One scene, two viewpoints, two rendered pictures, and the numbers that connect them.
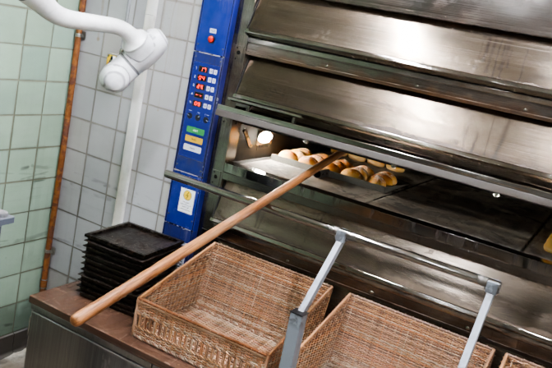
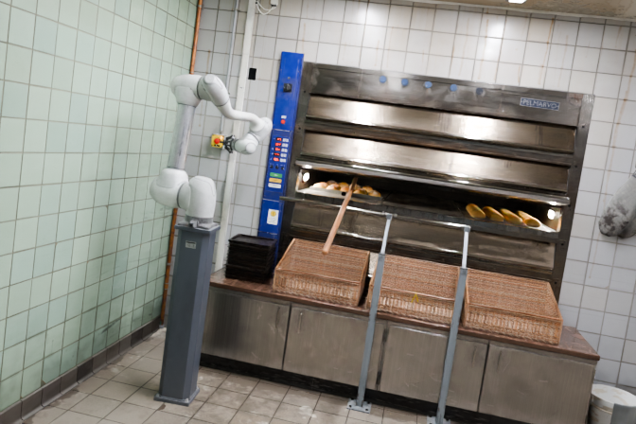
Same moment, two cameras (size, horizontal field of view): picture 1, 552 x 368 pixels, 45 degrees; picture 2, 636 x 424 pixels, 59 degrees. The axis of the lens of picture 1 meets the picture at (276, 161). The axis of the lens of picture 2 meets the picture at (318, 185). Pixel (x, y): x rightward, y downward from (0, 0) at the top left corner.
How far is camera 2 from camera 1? 1.71 m
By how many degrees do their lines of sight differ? 18
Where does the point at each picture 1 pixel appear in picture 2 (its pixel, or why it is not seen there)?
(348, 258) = (377, 234)
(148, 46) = (265, 127)
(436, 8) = (412, 99)
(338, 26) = (359, 111)
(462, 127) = (431, 158)
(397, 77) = (395, 135)
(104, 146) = not seen: hidden behind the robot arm
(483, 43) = (436, 116)
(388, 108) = (391, 151)
